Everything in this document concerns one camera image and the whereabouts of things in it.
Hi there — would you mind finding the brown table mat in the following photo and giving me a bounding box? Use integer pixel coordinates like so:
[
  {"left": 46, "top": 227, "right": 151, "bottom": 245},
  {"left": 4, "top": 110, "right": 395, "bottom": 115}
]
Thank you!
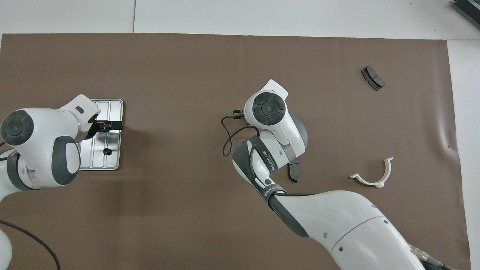
[{"left": 0, "top": 33, "right": 472, "bottom": 270}]

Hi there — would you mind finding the white curved plastic bracket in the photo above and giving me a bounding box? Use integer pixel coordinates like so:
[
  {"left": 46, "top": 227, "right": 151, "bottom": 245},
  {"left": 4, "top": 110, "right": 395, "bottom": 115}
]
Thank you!
[{"left": 349, "top": 157, "right": 394, "bottom": 188}]

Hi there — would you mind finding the short dark brake pad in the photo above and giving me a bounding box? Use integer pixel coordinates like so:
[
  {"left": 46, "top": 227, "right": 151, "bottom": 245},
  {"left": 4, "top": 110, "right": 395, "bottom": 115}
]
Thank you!
[{"left": 361, "top": 66, "right": 386, "bottom": 91}]

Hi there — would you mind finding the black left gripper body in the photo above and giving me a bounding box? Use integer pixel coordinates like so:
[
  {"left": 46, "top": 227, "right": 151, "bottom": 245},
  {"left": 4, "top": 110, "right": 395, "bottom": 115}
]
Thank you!
[{"left": 81, "top": 119, "right": 108, "bottom": 140}]

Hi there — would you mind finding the silver metal tray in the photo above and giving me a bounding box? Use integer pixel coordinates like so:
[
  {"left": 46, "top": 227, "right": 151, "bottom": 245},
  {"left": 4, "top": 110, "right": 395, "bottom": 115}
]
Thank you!
[{"left": 77, "top": 99, "right": 124, "bottom": 171}]

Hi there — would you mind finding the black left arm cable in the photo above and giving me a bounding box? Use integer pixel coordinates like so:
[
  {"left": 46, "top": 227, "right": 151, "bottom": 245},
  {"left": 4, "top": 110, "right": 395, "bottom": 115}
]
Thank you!
[{"left": 0, "top": 219, "right": 61, "bottom": 270}]

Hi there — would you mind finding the long grey brake pad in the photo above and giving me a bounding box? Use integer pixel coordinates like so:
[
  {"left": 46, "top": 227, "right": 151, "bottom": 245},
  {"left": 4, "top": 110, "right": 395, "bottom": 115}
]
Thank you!
[{"left": 287, "top": 158, "right": 302, "bottom": 183}]

